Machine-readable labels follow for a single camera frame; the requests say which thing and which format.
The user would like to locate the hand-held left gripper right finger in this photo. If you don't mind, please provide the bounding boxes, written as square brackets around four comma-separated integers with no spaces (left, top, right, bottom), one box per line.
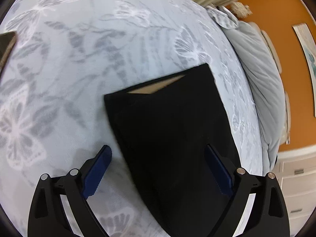
[204,144,290,237]

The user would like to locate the butterfly printed bed sheet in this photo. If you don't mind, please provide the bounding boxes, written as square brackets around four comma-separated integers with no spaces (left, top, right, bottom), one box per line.
[0,0,263,237]

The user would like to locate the beige padded headboard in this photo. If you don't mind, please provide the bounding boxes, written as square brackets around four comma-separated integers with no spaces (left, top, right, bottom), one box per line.
[248,22,292,144]

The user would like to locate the grey duvet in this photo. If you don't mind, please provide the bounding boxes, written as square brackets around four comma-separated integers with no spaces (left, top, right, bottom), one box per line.
[221,21,287,171]

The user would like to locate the black pants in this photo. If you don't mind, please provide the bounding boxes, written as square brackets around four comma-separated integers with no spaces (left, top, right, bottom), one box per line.
[104,63,241,237]

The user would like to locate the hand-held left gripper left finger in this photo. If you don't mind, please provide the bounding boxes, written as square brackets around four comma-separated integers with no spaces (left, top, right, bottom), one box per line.
[28,145,113,237]

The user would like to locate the butterfly printed pillowcase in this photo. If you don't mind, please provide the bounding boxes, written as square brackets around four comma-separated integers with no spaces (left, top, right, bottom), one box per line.
[206,5,240,29]

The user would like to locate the dark smartphone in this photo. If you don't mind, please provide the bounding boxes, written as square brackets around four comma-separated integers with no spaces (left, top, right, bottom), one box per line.
[0,31,18,67]

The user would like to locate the framed wall picture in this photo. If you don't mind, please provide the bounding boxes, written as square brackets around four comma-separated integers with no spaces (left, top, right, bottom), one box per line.
[292,23,316,117]

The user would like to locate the white wardrobe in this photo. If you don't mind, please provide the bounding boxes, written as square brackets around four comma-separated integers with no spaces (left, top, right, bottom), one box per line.
[268,146,316,235]

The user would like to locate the white flower decoration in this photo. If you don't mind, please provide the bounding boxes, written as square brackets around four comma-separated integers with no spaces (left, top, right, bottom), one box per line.
[231,1,252,18]

